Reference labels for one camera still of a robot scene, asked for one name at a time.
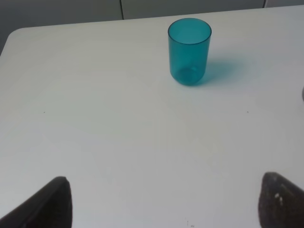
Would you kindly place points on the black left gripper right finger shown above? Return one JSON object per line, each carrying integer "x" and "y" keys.
{"x": 281, "y": 203}

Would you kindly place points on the teal translucent plastic cup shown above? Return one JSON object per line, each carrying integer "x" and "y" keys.
{"x": 188, "y": 40}

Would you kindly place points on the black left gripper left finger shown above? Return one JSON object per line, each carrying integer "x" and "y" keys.
{"x": 50, "y": 207}

